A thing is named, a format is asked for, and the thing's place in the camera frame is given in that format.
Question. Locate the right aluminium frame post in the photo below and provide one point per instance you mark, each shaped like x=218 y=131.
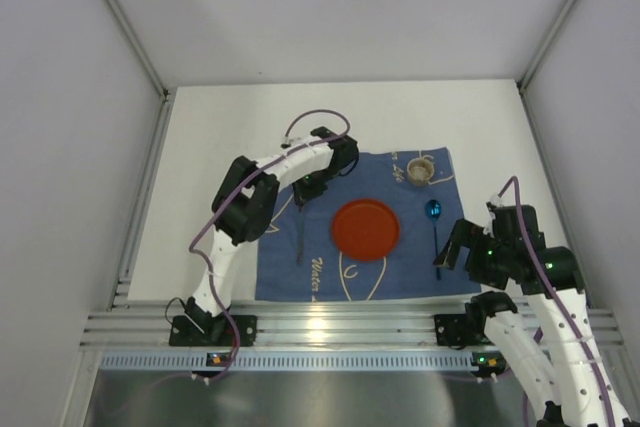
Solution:
x=554 y=28

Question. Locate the blue metallic spoon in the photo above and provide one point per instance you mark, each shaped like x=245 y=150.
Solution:
x=433 y=212

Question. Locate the red round plate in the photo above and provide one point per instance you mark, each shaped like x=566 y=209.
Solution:
x=365 y=230

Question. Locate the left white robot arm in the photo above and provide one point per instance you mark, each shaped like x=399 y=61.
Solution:
x=244 y=207

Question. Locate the left aluminium frame post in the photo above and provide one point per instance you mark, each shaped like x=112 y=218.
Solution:
x=120 y=17

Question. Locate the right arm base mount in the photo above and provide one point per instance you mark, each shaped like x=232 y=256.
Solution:
x=462 y=330

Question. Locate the pink metallic fork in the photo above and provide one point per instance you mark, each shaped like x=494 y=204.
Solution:
x=300 y=235

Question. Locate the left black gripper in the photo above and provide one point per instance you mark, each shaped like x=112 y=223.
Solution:
x=302 y=192

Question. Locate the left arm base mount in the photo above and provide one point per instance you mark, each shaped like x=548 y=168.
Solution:
x=197 y=328

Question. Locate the aluminium mounting rail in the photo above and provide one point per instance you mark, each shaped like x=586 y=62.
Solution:
x=402 y=324

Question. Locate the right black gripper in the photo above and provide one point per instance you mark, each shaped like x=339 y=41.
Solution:
x=463 y=240

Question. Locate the perforated cable duct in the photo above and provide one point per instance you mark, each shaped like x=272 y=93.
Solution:
x=293 y=361

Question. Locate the speckled ceramic cup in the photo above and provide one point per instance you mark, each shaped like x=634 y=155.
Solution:
x=420 y=171

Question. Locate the aluminium frame post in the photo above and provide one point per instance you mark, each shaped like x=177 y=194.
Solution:
x=554 y=28
x=120 y=17

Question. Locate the blue embroidered cloth placemat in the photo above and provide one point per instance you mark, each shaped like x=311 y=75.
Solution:
x=327 y=275

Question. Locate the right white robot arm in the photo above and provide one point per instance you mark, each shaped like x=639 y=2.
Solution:
x=535 y=313

